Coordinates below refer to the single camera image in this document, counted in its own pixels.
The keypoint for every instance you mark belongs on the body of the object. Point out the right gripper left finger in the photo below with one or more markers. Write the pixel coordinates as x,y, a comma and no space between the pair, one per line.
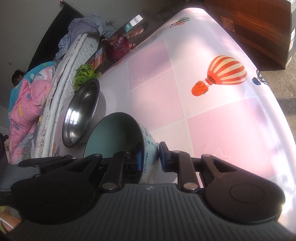
125,167

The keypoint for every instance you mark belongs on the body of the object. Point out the green leafy cabbage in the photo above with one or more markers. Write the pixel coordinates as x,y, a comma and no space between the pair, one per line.
84,73

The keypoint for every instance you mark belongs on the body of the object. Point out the large brown cardboard box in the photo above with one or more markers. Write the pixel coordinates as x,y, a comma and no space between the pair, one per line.
267,26

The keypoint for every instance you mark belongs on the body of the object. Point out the grey blue clothes pile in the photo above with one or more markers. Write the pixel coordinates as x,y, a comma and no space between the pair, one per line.
89,24

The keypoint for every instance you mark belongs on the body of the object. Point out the pink floral quilt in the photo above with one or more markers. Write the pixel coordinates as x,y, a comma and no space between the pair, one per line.
27,100

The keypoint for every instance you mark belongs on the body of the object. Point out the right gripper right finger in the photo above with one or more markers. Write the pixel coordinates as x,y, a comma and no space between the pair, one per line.
180,163

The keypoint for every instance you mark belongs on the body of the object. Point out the white mattress bed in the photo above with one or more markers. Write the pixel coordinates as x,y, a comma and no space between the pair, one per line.
83,47

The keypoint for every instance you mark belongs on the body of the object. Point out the teal ceramic bowl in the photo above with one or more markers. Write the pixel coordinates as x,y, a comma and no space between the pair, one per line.
121,132

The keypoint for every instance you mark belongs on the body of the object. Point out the purple red cabbage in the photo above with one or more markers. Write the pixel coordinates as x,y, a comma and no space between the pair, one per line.
116,47

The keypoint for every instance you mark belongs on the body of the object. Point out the deep steel bowl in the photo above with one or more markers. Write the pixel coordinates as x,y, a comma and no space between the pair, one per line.
86,108

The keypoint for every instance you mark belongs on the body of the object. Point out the dark printed flat box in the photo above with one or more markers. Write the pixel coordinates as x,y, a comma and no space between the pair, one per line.
139,28

